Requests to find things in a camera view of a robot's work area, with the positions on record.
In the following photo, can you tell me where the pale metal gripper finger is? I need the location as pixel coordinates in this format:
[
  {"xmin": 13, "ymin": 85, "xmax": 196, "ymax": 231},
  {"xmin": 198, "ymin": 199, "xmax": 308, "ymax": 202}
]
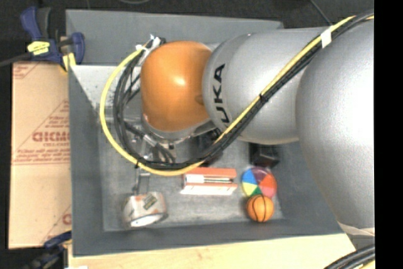
[
  {"xmin": 141, "ymin": 170, "xmax": 152, "ymax": 195},
  {"xmin": 133, "ymin": 168, "xmax": 143, "ymax": 195}
]

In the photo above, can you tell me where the orange stapler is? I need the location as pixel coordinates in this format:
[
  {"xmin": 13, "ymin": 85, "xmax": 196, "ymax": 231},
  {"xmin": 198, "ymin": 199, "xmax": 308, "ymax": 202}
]
[{"xmin": 179, "ymin": 166, "xmax": 239, "ymax": 197}]

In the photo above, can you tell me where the grey metal bin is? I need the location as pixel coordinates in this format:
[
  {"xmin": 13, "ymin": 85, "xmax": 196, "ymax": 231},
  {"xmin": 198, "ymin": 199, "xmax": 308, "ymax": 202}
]
[{"xmin": 65, "ymin": 9, "xmax": 357, "ymax": 256}]

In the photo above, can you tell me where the brown cardboard board, red print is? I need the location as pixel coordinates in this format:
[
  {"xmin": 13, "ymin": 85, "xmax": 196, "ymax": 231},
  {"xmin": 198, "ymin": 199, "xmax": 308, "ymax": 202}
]
[{"xmin": 8, "ymin": 60, "xmax": 73, "ymax": 250}]

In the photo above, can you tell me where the multicolour ball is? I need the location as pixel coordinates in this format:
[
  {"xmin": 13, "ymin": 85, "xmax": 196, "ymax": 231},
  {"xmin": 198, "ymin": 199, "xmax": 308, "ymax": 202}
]
[{"xmin": 240, "ymin": 166, "xmax": 278, "ymax": 198}]

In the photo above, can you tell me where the black box-shaped object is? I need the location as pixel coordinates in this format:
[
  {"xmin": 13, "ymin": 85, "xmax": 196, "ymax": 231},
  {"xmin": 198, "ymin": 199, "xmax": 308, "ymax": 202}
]
[{"xmin": 249, "ymin": 142, "xmax": 281, "ymax": 168}]

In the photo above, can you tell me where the orange basketball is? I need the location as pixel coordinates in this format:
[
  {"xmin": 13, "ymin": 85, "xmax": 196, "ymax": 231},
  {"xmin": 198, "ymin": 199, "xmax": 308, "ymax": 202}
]
[{"xmin": 246, "ymin": 194, "xmax": 276, "ymax": 224}]

